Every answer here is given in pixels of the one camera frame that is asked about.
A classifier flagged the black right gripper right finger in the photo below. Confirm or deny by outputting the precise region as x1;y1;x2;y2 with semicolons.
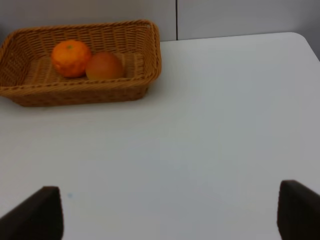
277;180;320;240

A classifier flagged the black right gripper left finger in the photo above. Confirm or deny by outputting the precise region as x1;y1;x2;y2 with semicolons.
0;186;64;240

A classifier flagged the orange tangerine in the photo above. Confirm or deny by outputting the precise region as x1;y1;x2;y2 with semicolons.
51;40;92;78

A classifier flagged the red orange peach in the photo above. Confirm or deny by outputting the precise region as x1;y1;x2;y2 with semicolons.
85;51;125;81

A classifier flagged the light brown wicker basket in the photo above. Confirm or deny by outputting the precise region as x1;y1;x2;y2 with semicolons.
0;19;162;107

